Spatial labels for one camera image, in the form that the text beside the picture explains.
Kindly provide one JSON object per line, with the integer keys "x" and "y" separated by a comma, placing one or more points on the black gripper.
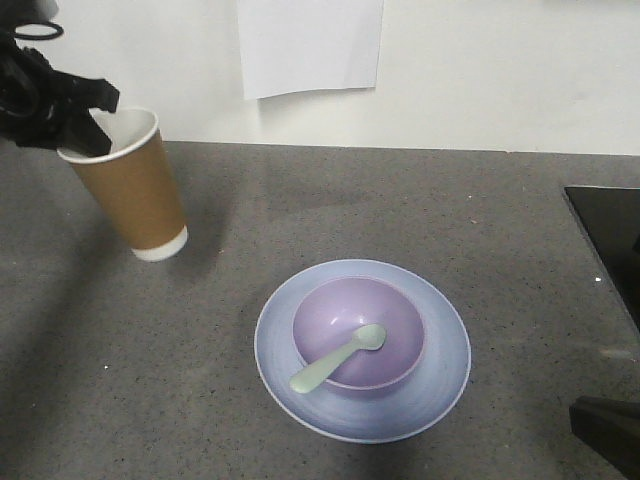
{"x": 29, "y": 115}

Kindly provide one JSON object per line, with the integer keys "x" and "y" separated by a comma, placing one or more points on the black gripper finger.
{"x": 611, "y": 428}

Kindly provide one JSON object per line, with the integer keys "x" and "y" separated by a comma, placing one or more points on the brown paper cup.
{"x": 134, "y": 184}

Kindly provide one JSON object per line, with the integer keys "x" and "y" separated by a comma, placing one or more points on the pale green plastic spoon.
{"x": 368, "y": 337}

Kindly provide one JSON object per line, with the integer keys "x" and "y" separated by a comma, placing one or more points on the lilac plastic bowl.
{"x": 327, "y": 316}

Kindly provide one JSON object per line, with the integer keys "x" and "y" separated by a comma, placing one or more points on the light blue plate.
{"x": 375, "y": 397}

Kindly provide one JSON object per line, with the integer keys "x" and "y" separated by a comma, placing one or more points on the black induction cooktop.
{"x": 609, "y": 218}

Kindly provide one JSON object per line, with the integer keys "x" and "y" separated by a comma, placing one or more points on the white paper sheet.
{"x": 297, "y": 46}

